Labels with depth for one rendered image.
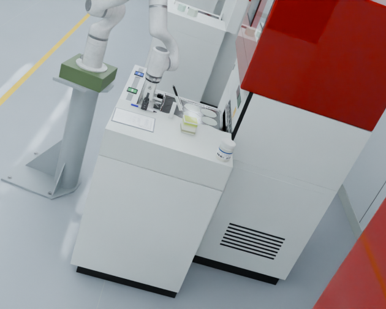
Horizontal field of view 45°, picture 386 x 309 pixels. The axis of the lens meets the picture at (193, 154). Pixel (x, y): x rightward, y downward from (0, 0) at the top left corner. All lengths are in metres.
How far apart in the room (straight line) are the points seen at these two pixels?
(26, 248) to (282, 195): 1.50
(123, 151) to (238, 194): 0.81
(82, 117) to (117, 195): 0.80
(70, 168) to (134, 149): 1.08
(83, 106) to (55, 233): 0.79
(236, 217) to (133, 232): 0.66
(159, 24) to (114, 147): 0.63
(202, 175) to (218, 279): 1.00
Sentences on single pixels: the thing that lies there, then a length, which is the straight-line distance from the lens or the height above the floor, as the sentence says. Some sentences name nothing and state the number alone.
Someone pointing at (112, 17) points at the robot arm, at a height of 1.23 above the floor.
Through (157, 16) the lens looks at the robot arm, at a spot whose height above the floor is 1.44.
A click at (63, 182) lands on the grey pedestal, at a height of 0.06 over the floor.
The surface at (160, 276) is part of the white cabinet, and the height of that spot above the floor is 0.16.
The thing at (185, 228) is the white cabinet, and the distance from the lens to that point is 2.43.
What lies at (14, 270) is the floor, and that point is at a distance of 2.75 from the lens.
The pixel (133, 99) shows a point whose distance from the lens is 2.53.
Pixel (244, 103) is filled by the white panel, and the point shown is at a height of 1.15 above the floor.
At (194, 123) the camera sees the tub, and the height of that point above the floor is 1.03.
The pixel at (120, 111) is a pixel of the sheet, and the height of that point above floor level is 0.97.
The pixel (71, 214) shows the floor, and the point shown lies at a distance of 3.14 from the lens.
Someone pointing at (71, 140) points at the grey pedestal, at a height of 0.40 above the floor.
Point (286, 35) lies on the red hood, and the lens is 2.33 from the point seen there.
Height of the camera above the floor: 2.03
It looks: 29 degrees down
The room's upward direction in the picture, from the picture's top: 21 degrees clockwise
